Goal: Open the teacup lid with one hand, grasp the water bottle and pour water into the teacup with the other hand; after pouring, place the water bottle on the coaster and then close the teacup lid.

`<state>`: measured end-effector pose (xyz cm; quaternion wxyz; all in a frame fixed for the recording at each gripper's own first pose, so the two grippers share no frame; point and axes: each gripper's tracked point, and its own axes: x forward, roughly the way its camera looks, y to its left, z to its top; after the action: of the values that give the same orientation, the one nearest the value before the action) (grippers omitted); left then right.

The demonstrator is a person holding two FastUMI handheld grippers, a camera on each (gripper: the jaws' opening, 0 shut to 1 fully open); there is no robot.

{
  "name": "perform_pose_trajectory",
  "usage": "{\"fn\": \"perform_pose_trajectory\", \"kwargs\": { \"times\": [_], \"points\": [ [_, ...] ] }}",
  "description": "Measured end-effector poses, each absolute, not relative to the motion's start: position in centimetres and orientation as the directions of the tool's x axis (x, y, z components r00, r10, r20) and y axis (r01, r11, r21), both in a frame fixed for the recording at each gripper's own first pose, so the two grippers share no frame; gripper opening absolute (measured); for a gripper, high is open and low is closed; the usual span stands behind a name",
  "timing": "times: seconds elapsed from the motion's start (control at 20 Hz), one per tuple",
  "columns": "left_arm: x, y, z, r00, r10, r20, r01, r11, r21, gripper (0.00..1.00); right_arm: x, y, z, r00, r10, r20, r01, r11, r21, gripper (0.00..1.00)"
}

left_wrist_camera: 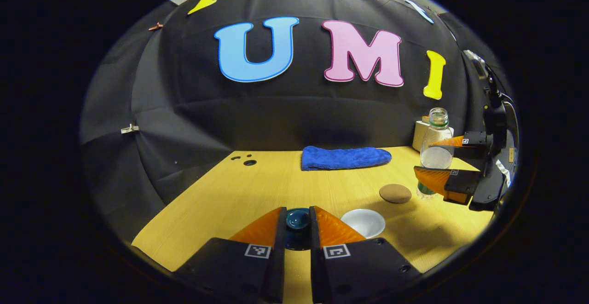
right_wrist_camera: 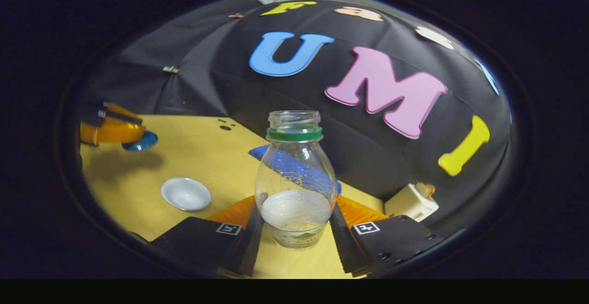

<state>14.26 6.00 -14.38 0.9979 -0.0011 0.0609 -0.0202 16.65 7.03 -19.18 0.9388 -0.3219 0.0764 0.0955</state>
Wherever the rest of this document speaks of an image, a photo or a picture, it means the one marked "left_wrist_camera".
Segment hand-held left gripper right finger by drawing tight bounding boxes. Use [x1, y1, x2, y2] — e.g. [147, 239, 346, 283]
[309, 206, 422, 304]

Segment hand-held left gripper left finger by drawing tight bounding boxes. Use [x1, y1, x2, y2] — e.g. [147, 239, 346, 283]
[175, 206, 288, 304]

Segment clear plastic water bottle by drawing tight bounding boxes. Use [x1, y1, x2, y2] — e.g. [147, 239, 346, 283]
[416, 108, 455, 200]

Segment green teacup white inside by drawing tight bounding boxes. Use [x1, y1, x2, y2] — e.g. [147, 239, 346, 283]
[341, 209, 386, 239]

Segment round brown coaster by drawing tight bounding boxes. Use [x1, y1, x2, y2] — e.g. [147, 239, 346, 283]
[379, 184, 412, 204]

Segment blue towel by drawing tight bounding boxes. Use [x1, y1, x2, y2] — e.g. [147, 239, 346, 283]
[301, 146, 392, 172]

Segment black backdrop cloth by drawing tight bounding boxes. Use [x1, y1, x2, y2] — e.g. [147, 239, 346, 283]
[79, 0, 516, 245]

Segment black cable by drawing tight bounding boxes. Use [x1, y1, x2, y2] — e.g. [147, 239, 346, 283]
[501, 92, 520, 150]

